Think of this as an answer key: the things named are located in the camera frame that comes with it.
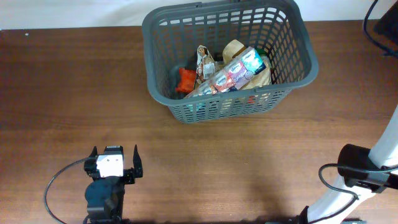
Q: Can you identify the green lid jar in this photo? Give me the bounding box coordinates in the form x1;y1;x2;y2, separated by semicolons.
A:
256;49;268;56

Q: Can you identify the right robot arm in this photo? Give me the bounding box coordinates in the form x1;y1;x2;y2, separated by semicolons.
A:
294;111;397;224

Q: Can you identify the beige snack bag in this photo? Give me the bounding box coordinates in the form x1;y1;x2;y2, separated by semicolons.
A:
241;55;271;90

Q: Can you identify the orange San Remo pasta pack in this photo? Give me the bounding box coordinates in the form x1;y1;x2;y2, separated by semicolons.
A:
175;68;197;94

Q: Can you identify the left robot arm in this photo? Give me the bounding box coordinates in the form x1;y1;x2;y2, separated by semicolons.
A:
83;146;143;223

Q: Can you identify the grey plastic shopping basket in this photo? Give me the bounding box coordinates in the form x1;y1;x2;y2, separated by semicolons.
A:
142;0;318;123

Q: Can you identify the brown cookie bag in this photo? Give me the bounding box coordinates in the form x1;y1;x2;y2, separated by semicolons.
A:
194;39;246;88

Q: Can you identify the Kleenex tissue multipack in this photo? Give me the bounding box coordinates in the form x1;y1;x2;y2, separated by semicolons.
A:
186;47;266;98

